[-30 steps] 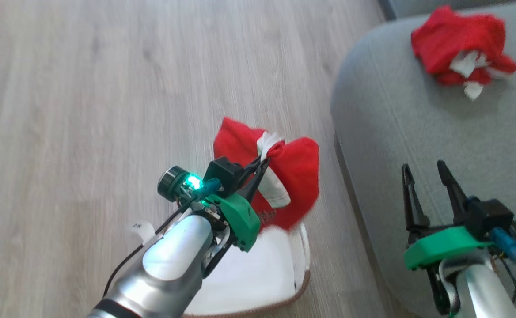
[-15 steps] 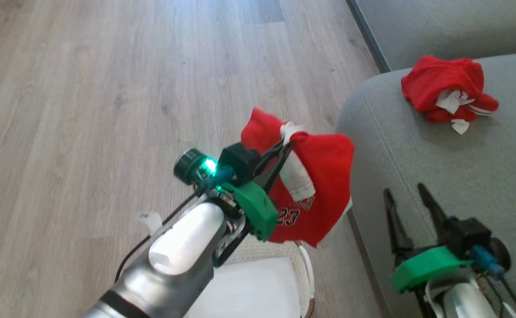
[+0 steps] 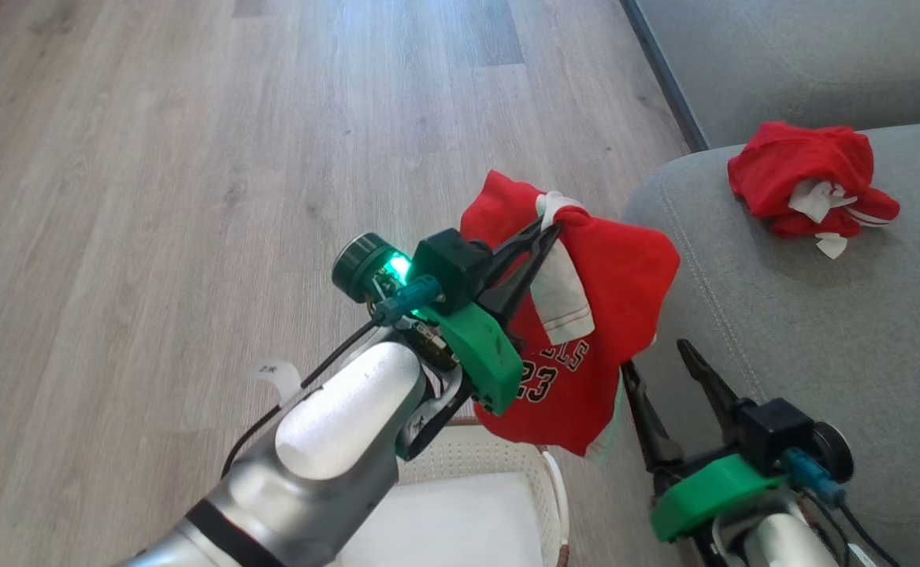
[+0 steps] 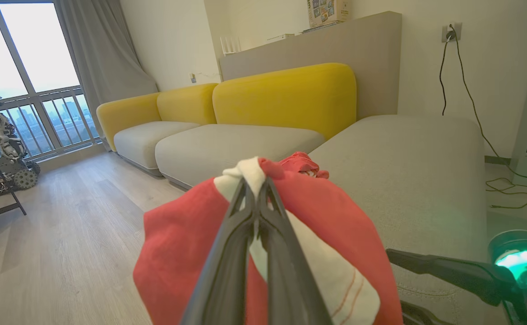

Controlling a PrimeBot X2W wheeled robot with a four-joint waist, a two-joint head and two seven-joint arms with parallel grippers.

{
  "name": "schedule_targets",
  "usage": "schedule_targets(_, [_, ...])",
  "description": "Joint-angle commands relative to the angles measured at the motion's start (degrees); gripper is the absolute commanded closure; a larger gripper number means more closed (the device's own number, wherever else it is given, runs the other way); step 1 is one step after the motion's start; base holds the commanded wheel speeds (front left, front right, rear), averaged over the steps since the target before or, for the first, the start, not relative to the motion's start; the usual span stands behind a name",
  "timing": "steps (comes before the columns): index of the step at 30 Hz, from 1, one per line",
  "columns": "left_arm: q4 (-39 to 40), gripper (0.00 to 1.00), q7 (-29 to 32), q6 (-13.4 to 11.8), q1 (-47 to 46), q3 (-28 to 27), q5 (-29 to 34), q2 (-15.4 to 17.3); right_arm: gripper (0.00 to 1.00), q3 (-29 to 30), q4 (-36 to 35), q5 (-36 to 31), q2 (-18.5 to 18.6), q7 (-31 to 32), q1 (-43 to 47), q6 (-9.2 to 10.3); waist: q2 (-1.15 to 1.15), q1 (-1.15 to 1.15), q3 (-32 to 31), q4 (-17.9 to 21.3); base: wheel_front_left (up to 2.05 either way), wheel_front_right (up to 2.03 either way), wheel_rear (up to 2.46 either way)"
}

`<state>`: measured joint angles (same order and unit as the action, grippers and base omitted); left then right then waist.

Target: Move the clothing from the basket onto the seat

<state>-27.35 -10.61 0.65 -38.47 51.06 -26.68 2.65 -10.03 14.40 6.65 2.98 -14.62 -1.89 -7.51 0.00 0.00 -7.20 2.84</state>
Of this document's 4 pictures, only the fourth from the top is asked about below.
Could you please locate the grey curtain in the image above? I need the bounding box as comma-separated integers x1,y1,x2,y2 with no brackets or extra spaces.
55,0,159,152

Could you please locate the large yellow sofa back cushion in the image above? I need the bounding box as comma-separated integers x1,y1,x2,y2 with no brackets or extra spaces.
213,63,357,140

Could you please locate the small yellow sofa back cushion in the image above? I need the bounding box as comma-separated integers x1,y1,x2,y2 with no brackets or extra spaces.
157,83,219,126

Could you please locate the wide grey sofa seat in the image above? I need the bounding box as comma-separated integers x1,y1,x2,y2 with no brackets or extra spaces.
155,124,326,190

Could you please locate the black coiled cable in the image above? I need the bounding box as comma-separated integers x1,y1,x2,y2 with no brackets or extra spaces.
485,177,527,210

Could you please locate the short black hanging cable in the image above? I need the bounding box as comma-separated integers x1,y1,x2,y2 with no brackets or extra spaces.
439,40,450,116

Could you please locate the white wall socket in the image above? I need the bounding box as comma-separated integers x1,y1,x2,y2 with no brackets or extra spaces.
441,23,462,43

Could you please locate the small grey sofa seat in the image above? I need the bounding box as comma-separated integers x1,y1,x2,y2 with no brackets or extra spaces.
113,121,201,176

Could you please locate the white router with antennas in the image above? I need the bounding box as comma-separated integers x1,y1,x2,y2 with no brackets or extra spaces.
220,36,242,56

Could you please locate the printed cardboard box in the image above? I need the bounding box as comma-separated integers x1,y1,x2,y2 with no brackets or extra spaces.
307,0,351,28

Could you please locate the long black power cable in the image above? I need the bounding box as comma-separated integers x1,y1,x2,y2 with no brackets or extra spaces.
452,36,527,179

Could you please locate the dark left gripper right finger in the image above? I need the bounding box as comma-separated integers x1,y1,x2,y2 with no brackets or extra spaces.
257,177,334,325

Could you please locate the small wheeled white robot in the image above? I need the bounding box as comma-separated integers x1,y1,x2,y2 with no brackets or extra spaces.
0,96,41,202

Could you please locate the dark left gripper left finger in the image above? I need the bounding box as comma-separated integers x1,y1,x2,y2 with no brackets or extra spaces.
180,177,258,325

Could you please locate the red and white jersey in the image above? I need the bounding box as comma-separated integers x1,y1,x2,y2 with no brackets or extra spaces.
133,152,403,325

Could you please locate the metal balcony railing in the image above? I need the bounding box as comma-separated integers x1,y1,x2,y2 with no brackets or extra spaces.
0,85,102,162

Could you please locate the grey partition panel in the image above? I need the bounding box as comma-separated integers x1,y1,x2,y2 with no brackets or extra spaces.
219,11,402,121

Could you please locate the grey sofa chaise seat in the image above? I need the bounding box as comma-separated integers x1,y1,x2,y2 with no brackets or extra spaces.
309,114,490,325

